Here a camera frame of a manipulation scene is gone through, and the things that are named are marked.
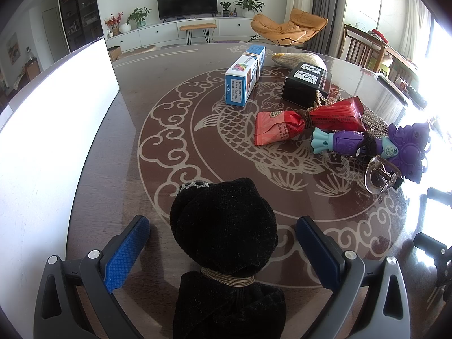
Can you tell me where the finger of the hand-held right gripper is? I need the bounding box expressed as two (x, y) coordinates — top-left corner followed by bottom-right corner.
(426, 186), (452, 202)
(413, 232), (452, 286)

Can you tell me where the beige cat scratcher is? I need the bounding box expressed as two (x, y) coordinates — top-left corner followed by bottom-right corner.
(116, 45), (156, 59)

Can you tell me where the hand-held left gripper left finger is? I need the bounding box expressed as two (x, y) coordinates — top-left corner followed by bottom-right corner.
(33, 215), (151, 339)

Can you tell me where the white box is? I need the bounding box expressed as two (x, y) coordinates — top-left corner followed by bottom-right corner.
(0, 37), (121, 339)

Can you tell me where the red snack packet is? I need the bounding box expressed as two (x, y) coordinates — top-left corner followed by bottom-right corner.
(254, 96), (375, 146)

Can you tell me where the grey and white curtain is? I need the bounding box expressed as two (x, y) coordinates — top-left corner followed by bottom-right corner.
(286, 0), (348, 53)

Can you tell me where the white television cabinet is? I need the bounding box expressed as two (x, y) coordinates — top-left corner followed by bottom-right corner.
(106, 17), (258, 52)

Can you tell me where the large leafy potted plant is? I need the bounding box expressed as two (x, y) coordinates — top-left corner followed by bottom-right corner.
(235, 0), (265, 18)

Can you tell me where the orange rocking chair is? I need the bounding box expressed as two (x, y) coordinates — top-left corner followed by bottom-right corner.
(250, 8), (328, 46)

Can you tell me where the cream knitted pouch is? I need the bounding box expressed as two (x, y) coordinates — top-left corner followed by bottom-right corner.
(272, 52), (327, 69)

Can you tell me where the blue white toothpaste carton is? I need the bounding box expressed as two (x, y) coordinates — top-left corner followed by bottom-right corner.
(225, 45), (266, 107)

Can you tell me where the red flower arrangement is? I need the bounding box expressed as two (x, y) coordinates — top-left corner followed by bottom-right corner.
(105, 12), (124, 38)

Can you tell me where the purple plastic toy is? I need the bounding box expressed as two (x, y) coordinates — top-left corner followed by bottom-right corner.
(311, 122), (431, 184)

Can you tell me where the dark glass display cabinet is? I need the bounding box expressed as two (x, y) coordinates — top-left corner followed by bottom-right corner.
(58, 0), (101, 43)

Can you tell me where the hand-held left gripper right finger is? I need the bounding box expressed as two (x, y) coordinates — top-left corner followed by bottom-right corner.
(296, 216), (412, 339)

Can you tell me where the black curved television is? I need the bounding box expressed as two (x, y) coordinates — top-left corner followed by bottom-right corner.
(156, 0), (218, 20)

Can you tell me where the green potted plant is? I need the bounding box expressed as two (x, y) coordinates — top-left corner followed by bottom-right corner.
(126, 7), (152, 29)

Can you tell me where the black rectangular box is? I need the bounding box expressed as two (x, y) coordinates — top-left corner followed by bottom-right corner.
(281, 61), (333, 108)

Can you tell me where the black velvet pouch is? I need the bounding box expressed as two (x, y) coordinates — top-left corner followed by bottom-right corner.
(169, 177), (287, 339)

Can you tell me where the wooden slatted chair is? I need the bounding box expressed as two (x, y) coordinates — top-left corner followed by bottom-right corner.
(337, 24), (385, 69)

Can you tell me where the silver rhinestone strap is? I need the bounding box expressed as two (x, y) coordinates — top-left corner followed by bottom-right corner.
(360, 108), (392, 138)

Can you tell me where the orange padded bench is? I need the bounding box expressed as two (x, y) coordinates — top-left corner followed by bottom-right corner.
(179, 23), (217, 45)

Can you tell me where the pearl bead chain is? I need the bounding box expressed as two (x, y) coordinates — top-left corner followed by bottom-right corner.
(312, 90), (340, 108)

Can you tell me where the brown patterned glass desktop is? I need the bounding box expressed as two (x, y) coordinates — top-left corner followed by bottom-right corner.
(65, 40), (452, 339)

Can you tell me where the framed wall painting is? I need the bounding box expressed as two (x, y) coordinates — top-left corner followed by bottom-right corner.
(6, 32), (20, 65)

